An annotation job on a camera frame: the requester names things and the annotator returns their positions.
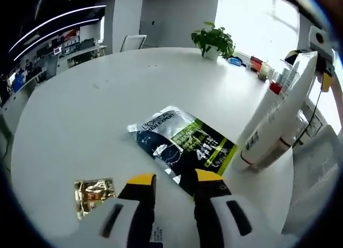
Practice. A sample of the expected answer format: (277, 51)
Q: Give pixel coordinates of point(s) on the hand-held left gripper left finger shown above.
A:
(139, 205)

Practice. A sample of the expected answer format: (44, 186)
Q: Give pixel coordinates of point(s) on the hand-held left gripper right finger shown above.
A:
(211, 205)

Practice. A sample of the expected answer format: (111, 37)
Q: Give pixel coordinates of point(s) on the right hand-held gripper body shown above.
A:
(323, 49)

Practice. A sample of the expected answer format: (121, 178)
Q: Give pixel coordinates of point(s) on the small white blue skincare sachet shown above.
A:
(157, 232)

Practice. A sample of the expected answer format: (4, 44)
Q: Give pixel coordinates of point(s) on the gold skincare sachet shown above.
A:
(93, 189)

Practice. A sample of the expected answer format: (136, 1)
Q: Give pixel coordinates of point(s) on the white skincare tube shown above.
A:
(278, 116)

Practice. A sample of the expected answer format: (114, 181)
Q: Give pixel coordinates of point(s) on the green black skincare sachet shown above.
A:
(166, 135)

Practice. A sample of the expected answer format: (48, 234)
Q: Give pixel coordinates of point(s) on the clear jar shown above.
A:
(264, 71)

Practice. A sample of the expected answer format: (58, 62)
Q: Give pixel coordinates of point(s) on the blue storage box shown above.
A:
(21, 82)

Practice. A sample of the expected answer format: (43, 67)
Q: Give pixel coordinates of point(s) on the red box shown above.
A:
(256, 62)

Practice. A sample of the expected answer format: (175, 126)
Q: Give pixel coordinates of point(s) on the blue packet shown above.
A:
(235, 62)

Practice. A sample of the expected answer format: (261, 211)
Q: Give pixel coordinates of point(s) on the potted green plant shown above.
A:
(211, 37)

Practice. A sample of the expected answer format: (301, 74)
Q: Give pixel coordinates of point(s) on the white mesh office chair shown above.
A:
(313, 178)

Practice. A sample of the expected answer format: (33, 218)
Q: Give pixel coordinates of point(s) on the grey office chair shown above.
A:
(49, 67)

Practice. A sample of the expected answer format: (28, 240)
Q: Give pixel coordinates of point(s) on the white frame chair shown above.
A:
(134, 43)

